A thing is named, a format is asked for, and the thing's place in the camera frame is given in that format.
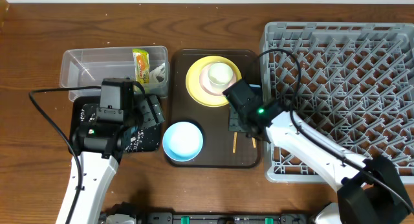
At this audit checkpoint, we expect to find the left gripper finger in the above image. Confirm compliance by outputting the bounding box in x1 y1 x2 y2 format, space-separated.
138 96 156 129
149 95 165 124

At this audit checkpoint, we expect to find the light blue bowl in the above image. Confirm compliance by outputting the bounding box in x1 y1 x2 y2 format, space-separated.
162 122 204 162

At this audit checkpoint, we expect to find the yellow snack wrapper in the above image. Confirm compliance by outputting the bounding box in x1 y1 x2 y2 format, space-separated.
133 49 149 84

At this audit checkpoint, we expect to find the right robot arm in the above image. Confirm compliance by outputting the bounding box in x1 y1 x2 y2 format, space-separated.
231 102 413 223

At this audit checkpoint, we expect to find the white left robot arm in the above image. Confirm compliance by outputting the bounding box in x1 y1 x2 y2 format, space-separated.
56 95 165 223

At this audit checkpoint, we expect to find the black waste tray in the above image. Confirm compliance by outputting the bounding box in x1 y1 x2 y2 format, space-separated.
69 96 161 153

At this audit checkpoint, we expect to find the grey dishwasher rack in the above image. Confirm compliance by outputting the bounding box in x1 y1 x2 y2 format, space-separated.
259 22 413 185

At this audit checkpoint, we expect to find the crumpled white tissue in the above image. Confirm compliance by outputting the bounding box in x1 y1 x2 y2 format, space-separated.
149 63 166 84

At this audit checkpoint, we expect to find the dark brown serving tray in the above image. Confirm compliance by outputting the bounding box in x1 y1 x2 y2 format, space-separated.
166 49 261 169

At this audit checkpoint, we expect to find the yellow plate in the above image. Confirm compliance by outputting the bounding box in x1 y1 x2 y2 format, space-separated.
186 56 242 107

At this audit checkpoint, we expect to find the cream paper cup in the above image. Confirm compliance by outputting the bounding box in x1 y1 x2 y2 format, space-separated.
208 62 234 91

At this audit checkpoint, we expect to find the pink bowl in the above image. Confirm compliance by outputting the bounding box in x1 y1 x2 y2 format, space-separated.
200 63 236 96

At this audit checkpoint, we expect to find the clear plastic bin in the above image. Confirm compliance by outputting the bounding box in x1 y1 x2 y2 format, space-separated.
60 45 169 98

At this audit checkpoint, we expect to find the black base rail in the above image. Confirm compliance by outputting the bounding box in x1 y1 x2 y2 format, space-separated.
98 212 309 224

